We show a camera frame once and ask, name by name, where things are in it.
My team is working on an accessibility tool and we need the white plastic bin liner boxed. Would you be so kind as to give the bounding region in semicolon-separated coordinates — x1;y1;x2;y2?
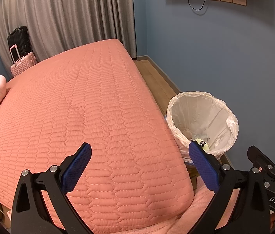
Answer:
166;91;240;161

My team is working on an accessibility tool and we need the pink fleece blanket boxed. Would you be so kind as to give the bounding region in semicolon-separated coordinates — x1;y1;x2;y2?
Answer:
128;175;244;234

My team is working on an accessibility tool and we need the grey pleated curtain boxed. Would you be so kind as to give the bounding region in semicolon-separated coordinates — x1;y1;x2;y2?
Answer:
0;0;138;72

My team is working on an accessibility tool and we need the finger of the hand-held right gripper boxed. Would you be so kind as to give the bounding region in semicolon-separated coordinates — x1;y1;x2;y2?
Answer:
247;146;275;183

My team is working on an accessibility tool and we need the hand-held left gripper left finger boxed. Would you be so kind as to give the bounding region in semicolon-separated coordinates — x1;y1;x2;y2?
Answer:
10;143;93;234

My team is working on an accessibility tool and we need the pink suitcase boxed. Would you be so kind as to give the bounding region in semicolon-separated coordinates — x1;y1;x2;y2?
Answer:
9;44;37;78

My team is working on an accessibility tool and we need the yellow-green paper scrap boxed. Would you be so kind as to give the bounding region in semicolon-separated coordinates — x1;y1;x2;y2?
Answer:
194;138;210;152

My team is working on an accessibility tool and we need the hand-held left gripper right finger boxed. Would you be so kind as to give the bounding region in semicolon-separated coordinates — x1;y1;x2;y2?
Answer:
188;141;274;234

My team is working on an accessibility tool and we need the pink quilted bed mattress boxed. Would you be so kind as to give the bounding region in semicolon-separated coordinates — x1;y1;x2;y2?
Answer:
0;38;194;233

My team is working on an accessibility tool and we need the black suitcase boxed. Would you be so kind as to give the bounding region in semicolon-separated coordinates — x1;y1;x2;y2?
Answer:
7;26;34;56

